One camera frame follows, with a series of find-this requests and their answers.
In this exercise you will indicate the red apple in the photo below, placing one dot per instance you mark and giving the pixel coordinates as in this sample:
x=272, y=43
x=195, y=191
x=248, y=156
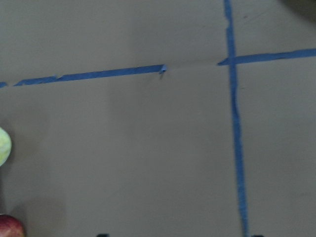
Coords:
x=11, y=227

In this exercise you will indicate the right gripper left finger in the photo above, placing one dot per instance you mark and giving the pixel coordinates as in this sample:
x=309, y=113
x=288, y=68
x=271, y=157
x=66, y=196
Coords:
x=102, y=235

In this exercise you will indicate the pale peach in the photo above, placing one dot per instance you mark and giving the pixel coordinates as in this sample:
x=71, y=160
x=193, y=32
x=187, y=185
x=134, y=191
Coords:
x=5, y=146

